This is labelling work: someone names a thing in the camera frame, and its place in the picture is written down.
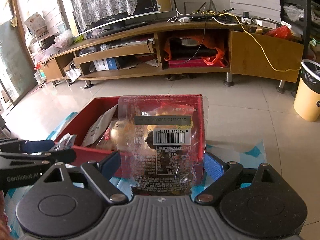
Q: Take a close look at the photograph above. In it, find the clear dried fruit bag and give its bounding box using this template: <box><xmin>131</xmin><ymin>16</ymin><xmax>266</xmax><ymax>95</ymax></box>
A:
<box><xmin>118</xmin><ymin>94</ymin><xmax>206</xmax><ymax>196</ymax></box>

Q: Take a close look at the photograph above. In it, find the blue white checkered cloth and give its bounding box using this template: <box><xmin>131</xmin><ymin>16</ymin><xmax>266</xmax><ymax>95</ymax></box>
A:
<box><xmin>5</xmin><ymin>112</ymin><xmax>266</xmax><ymax>239</ymax></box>

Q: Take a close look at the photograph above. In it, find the white snack pouch in box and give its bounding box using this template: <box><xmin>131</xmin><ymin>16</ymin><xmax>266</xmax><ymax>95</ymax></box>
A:
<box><xmin>81</xmin><ymin>105</ymin><xmax>118</xmax><ymax>147</ymax></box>

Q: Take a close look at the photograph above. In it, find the red cardboard box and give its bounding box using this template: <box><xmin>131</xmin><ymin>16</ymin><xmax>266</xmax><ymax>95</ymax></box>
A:
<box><xmin>54</xmin><ymin>94</ymin><xmax>207</xmax><ymax>181</ymax></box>

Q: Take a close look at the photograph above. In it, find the blue white carton box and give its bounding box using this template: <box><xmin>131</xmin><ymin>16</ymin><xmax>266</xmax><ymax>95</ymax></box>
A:
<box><xmin>93</xmin><ymin>58</ymin><xmax>120</xmax><ymax>71</ymax></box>

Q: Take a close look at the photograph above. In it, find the yellow trash bin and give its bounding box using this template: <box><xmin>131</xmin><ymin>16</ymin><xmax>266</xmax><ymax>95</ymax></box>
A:
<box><xmin>293</xmin><ymin>59</ymin><xmax>320</xmax><ymax>122</ymax></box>

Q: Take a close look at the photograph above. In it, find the orange plastic bag in shelf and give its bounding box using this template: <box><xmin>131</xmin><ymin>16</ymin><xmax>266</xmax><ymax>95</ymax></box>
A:
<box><xmin>163</xmin><ymin>34</ymin><xmax>229</xmax><ymax>68</ymax></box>

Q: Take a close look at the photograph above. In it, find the wooden TV stand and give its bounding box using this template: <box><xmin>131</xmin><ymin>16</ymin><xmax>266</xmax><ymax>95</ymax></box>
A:
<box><xmin>40</xmin><ymin>21</ymin><xmax>304</xmax><ymax>83</ymax></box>

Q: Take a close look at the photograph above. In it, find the flat screen television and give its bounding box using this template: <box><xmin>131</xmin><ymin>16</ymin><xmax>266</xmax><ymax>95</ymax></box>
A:
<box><xmin>63</xmin><ymin>0</ymin><xmax>172</xmax><ymax>36</ymax></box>

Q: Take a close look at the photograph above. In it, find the red plastic bag on stand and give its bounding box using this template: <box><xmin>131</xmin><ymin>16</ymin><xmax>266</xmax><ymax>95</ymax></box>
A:
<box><xmin>265</xmin><ymin>25</ymin><xmax>293</xmax><ymax>40</ymax></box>

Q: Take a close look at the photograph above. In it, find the yellow cable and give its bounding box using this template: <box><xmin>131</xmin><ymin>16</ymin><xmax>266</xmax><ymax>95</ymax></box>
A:
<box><xmin>186</xmin><ymin>0</ymin><xmax>302</xmax><ymax>73</ymax></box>

